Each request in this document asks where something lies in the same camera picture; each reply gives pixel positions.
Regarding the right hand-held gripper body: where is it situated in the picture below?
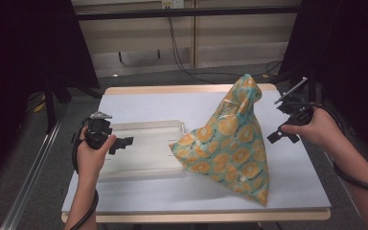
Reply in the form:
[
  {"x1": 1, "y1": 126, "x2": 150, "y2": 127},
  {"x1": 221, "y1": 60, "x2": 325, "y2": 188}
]
[{"x1": 273, "y1": 76, "x2": 316, "y2": 128}]

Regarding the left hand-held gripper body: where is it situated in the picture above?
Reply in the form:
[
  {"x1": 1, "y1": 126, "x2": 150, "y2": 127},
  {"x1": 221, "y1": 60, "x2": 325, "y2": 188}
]
[{"x1": 84, "y1": 110, "x2": 113, "y2": 150}]

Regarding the white plastic tray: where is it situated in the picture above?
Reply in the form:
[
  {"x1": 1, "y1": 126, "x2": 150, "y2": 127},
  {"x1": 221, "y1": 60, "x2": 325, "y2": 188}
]
[{"x1": 97, "y1": 119, "x2": 186, "y2": 183}]

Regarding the orange-print teal fabric bag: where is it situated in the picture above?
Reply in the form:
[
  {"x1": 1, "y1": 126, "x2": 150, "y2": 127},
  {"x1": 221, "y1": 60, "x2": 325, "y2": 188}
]
[{"x1": 168, "y1": 73, "x2": 270, "y2": 207}]

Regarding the person's left hand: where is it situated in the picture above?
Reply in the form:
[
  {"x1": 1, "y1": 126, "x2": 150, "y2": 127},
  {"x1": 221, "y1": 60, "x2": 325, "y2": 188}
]
[{"x1": 76, "y1": 127, "x2": 118, "y2": 180}]

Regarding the person's right hand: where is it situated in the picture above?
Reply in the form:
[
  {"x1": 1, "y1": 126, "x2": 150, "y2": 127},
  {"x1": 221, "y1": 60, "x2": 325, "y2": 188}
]
[{"x1": 280, "y1": 106, "x2": 344, "y2": 151}]

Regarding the black curtain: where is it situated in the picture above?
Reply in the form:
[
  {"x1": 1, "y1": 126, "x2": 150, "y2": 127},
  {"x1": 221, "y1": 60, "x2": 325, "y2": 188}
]
[
  {"x1": 279, "y1": 0, "x2": 368, "y2": 167},
  {"x1": 0, "y1": 0, "x2": 100, "y2": 190}
]

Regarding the black horizontal bar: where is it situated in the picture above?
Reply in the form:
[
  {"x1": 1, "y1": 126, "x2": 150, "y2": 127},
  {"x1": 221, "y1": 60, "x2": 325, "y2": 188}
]
[{"x1": 75, "y1": 5, "x2": 301, "y2": 22}]

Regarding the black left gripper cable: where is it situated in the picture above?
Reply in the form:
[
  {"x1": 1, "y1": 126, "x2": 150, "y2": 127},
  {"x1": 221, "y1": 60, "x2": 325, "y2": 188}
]
[{"x1": 70, "y1": 118, "x2": 100, "y2": 230}]

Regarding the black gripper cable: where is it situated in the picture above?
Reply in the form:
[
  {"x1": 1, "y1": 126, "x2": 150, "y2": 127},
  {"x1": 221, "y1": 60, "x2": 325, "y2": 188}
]
[
  {"x1": 70, "y1": 118, "x2": 100, "y2": 230},
  {"x1": 287, "y1": 101, "x2": 368, "y2": 197}
]

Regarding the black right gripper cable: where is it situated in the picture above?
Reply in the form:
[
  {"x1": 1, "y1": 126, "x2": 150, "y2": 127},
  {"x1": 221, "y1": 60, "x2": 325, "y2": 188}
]
[{"x1": 287, "y1": 101, "x2": 368, "y2": 197}]

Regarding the black floor cable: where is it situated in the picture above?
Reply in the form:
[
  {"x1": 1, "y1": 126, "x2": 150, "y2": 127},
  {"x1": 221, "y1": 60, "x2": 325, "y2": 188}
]
[{"x1": 167, "y1": 15, "x2": 284, "y2": 84}]

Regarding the white wall socket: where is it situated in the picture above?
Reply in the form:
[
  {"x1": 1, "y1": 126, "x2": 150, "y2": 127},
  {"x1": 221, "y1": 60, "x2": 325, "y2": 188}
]
[{"x1": 161, "y1": 0, "x2": 185, "y2": 10}]

